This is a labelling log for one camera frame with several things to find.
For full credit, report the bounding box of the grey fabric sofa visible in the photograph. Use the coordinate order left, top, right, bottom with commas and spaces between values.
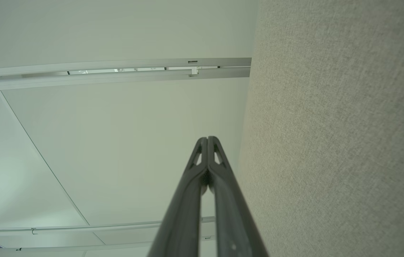
237, 0, 404, 257

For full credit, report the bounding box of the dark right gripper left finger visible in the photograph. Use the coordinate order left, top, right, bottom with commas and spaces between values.
147, 137, 208, 257

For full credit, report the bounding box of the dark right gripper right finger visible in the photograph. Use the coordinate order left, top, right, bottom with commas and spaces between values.
208, 136, 269, 257

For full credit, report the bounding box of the white aluminium frame rail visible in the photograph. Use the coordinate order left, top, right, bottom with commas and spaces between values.
0, 57, 252, 94

